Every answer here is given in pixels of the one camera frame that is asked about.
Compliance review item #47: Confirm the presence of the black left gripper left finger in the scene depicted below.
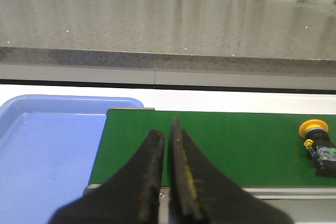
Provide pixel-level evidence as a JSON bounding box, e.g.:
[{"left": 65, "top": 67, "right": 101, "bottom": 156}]
[{"left": 49, "top": 130, "right": 165, "bottom": 223}]

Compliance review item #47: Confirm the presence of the yellow mushroom push button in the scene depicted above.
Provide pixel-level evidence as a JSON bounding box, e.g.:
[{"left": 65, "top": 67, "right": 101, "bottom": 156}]
[{"left": 299, "top": 119, "right": 335, "bottom": 178}]

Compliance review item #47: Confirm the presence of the grey stone countertop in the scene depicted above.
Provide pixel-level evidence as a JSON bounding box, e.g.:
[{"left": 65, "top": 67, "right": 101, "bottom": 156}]
[{"left": 1, "top": 0, "right": 335, "bottom": 90}]

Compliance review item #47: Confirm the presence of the green conveyor belt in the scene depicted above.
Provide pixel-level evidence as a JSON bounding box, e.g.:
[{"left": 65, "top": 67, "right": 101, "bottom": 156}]
[{"left": 88, "top": 109, "right": 336, "bottom": 189}]

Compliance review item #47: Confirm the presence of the blue plastic tray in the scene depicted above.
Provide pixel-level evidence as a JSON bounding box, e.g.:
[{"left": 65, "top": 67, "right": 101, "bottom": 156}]
[{"left": 1, "top": 95, "right": 142, "bottom": 223}]

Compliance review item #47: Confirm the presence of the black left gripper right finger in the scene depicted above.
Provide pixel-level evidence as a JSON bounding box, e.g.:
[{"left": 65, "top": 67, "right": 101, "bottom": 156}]
[{"left": 168, "top": 115, "right": 293, "bottom": 223}]

